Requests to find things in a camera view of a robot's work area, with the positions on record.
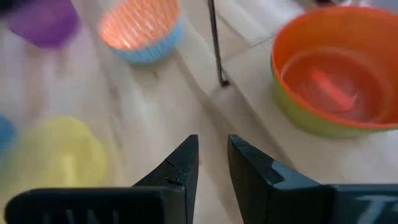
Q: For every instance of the green translucent plastic bowl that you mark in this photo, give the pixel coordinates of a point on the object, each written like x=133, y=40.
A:
x=298, y=118

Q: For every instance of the orange translucent plastic bowl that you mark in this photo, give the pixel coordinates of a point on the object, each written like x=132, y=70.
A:
x=329, y=81

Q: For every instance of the light blue patterned ceramic bowl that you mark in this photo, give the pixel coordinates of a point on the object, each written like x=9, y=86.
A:
x=5, y=132

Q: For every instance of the orange patterned ceramic bowl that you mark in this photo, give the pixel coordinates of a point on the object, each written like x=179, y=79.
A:
x=136, y=28

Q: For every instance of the yellow translucent plastic bowl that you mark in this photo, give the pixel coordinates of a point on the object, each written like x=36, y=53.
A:
x=56, y=155

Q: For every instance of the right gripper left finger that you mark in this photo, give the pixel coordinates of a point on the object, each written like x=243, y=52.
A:
x=155, y=205

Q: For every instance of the purple translucent plastic bowl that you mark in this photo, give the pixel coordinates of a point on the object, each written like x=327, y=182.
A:
x=43, y=21

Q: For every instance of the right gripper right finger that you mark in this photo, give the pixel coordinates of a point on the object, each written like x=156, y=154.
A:
x=295, y=202

